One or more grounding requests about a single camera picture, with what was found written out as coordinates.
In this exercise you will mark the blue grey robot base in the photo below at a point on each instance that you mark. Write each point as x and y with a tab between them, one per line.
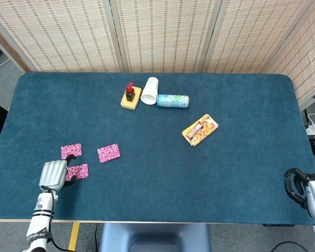
152	236

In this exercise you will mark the pink patterned card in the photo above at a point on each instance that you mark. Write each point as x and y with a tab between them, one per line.
71	151
108	152

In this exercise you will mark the yellow floor tape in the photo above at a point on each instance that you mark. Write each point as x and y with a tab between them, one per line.
74	236

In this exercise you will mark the teal felt table cloth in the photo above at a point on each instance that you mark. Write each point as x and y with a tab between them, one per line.
160	178

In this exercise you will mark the yellow snack box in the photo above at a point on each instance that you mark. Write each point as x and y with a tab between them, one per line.
199	130

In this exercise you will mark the white paper cup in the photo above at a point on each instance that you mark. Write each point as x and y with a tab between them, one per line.
149	92

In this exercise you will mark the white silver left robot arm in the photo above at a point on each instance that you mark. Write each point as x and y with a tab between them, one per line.
40	223

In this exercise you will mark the black bottle red cap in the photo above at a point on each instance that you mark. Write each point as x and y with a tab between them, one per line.
130	95

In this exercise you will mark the yellow sponge block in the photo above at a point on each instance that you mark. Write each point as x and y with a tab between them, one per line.
132	104

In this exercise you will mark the woven bamboo screen panel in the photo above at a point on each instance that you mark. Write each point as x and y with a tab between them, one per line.
252	34
165	34
55	34
5	46
309	60

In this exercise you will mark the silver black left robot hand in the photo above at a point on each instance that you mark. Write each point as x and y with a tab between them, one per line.
52	174

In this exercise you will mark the light blue drink can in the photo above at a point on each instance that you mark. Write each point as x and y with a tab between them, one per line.
173	101

